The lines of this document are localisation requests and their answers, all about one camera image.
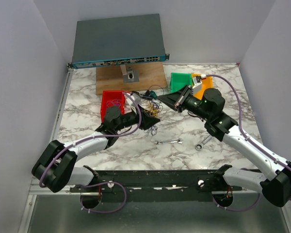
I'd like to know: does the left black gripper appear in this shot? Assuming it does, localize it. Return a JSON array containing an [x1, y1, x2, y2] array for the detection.
[[114, 104, 160, 132]]

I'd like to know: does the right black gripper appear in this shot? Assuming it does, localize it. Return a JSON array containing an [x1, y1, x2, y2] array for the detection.
[[158, 84, 210, 121]]

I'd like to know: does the yellow cable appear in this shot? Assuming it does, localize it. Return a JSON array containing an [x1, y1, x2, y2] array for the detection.
[[143, 101, 161, 117]]

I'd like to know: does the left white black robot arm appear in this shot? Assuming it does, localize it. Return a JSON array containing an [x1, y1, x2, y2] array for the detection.
[[32, 106, 160, 193]]

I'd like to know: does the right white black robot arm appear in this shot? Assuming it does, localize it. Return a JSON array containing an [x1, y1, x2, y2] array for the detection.
[[158, 85, 291, 207]]

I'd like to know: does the green plastic bin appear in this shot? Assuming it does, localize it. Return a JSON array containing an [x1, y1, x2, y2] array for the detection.
[[170, 72, 192, 92]]

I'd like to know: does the wooden board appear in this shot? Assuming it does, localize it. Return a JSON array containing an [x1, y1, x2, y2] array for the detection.
[[96, 62, 167, 95]]

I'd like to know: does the silver open-end wrench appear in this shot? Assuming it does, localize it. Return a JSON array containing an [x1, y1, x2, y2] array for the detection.
[[154, 138, 183, 145]]

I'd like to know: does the orange plastic bin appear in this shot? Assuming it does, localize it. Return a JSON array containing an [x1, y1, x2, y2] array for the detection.
[[191, 74, 213, 100]]

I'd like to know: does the red plastic bin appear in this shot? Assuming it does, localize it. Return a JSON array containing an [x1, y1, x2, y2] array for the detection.
[[100, 90, 126, 122]]

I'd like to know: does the silver ratchet wrench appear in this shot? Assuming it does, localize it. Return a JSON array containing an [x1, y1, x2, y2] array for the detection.
[[195, 135, 212, 151]]

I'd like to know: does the green handled screwdriver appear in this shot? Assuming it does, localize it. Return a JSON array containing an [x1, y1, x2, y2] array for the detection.
[[144, 90, 157, 100]]

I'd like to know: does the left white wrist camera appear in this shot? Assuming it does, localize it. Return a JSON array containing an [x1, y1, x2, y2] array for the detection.
[[125, 93, 141, 114]]

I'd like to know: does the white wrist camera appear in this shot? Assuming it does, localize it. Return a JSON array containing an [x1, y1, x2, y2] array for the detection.
[[125, 93, 141, 114], [192, 74, 207, 94]]

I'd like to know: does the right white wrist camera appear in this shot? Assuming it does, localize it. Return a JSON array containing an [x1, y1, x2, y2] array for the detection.
[[192, 74, 207, 94]]

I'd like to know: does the grey metal bracket stand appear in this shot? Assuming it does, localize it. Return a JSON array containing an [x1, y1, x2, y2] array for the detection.
[[120, 65, 139, 83]]

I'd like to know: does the grey blue network switch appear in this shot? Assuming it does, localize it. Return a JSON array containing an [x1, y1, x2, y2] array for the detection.
[[69, 14, 170, 69]]

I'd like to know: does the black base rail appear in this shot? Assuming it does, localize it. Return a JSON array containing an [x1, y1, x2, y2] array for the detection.
[[39, 166, 236, 203]]

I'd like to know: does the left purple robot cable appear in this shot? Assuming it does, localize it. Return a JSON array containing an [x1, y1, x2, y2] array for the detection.
[[39, 92, 143, 214]]

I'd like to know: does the aluminium extrusion frame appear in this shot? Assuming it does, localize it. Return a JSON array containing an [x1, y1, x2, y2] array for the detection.
[[17, 63, 75, 233]]

